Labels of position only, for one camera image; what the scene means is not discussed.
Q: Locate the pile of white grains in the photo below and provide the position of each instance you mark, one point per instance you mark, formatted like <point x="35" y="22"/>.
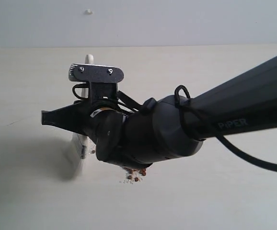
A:
<point x="131" y="176"/>

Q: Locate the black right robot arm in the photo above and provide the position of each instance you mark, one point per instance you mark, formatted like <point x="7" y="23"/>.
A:
<point x="135" y="136"/>

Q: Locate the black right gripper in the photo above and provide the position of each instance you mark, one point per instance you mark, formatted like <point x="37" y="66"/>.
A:
<point x="101" y="100"/>

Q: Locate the white paint brush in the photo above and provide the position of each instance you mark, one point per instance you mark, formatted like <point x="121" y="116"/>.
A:
<point x="81" y="145"/>

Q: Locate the white wall plug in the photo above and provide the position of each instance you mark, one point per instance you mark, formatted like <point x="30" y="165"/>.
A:
<point x="88" y="12"/>

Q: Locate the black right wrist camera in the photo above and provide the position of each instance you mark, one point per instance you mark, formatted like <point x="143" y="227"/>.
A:
<point x="95" y="73"/>

